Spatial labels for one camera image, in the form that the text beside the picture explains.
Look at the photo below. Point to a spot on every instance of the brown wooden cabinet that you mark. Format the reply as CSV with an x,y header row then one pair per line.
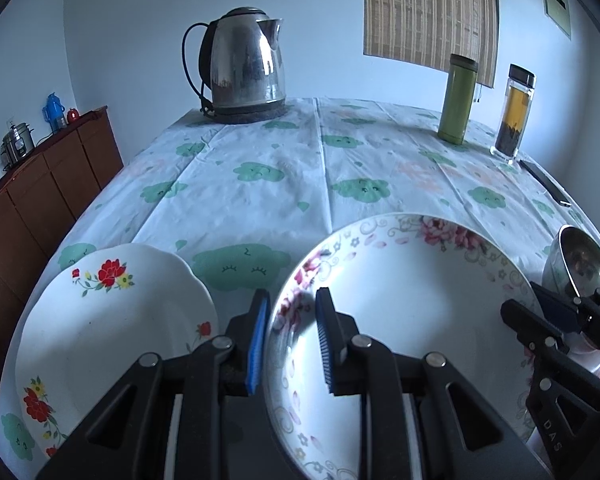
x,y
30,200

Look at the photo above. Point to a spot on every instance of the stainless steel bowl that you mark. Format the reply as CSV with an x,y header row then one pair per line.
x,y
580,260

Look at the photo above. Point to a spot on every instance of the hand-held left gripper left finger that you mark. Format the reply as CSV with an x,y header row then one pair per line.
x,y
257,345

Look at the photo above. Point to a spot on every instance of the white plate with red flowers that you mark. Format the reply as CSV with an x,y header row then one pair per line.
x,y
105,335

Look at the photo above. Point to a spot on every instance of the small red object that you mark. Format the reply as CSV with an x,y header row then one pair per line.
x,y
72,116

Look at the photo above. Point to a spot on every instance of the bamboo window blind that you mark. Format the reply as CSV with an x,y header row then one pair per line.
x,y
430,10

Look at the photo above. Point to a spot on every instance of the stainless steel electric kettle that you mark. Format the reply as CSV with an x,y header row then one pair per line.
x,y
245,70

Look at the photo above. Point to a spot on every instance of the wall electrical panel box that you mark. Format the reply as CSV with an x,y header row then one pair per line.
x,y
555,7

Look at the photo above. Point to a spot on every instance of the large pink floral plate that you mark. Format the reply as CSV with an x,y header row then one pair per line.
x,y
420,300

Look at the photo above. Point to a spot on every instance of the red bowl with steel rim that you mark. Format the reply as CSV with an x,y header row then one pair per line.
x,y
587,350

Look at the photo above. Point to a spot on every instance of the black smartphone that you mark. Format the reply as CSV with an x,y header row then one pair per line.
x,y
547,185

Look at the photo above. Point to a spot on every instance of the green thermos bottle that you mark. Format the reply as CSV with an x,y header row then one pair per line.
x,y
455,105

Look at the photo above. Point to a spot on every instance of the white tablecloth with green clouds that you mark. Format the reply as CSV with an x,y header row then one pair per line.
x,y
260,200

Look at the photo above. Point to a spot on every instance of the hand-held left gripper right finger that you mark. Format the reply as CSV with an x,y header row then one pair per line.
x,y
325,340

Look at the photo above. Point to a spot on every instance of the steel rice cooker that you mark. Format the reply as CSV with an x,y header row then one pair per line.
x,y
17,142

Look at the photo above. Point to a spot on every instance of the blue thermos jug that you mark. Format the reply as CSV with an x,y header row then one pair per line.
x,y
54,112

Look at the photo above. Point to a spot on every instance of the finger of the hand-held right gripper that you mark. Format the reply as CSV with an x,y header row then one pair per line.
x,y
555,310
530,330

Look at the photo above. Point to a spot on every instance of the clear glass tea bottle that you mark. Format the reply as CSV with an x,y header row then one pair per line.
x,y
512,110

